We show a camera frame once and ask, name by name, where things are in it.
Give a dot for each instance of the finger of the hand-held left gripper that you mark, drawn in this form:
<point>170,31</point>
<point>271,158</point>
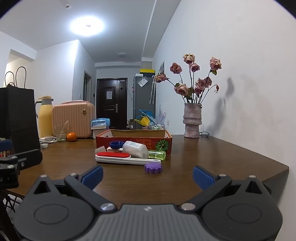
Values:
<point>29,158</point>
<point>5,145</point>

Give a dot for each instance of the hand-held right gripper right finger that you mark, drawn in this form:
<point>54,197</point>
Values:
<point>202,177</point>

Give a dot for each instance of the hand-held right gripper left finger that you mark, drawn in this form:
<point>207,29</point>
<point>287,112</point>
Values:
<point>93,177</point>

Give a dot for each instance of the red and white lint brush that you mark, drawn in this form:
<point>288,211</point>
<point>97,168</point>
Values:
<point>111,158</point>

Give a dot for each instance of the white charger adapter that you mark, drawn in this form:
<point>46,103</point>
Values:
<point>100,149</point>

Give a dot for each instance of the blue round cap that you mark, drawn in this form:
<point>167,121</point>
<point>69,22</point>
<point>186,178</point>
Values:
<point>116,144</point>

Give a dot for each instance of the purple ridged cap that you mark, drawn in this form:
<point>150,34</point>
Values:
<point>153,168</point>

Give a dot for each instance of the large white plastic bottle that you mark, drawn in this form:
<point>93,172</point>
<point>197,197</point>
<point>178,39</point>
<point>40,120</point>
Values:
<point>135,148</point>

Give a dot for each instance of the red cardboard box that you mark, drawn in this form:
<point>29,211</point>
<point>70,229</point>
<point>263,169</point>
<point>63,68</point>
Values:
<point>138,139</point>

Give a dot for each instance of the black paper bag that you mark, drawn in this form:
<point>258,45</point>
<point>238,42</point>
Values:
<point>18,115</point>

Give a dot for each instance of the clear glass cup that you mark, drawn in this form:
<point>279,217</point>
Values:
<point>61,136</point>

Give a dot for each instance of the eyeglasses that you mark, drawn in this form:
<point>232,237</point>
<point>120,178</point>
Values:
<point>204,134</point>

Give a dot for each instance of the white box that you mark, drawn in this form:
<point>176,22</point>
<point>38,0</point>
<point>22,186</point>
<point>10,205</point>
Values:
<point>99,134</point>

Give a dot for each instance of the yellow thermos jug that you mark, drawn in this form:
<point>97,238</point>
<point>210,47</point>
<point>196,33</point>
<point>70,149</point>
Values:
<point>45,118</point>

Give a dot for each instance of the orange fruit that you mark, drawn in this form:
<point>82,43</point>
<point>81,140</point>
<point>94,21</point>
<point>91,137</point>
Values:
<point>71,137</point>

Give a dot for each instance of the black metal stand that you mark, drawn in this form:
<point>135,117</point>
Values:
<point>8,222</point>

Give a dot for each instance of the blue tissue pack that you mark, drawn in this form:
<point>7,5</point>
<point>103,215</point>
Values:
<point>100,122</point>

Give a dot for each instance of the pink ceramic vase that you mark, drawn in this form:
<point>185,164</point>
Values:
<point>192,120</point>

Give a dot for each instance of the pink ribbed suitcase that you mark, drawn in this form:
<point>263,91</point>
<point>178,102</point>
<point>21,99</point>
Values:
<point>74,118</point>

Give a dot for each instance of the cluster of toiletry bottles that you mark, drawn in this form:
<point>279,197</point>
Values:
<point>156,127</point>

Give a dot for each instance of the dark entrance door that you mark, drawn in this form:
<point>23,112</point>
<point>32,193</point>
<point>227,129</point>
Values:
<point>112,109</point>

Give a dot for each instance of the lilac decorative stems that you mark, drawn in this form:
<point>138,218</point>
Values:
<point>161,114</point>

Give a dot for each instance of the yellow watering can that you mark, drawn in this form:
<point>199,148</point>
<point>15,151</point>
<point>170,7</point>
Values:
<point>145,121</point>

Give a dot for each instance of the paper notice on door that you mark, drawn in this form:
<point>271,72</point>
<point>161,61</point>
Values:
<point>109,95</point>

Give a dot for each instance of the blue folded item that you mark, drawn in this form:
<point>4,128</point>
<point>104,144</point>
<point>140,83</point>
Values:
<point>148,113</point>

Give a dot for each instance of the dried pink roses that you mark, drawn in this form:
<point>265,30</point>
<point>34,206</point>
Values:
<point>182,89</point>

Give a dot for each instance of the grey refrigerator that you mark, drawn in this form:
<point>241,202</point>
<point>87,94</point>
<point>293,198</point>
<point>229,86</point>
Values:
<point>143,99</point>

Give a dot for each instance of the folded hanging umbrella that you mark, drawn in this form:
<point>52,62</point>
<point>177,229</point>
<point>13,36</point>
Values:
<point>152,90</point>

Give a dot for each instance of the paper on refrigerator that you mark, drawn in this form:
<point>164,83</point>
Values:
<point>143,82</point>

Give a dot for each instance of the yellow and black box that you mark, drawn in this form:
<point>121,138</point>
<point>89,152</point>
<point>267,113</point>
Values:
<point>147,72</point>

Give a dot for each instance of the round ceiling light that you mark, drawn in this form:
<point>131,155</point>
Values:
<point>86,26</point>

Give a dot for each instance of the wall picture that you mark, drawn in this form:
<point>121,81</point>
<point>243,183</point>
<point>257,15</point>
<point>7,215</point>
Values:
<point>162,67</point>

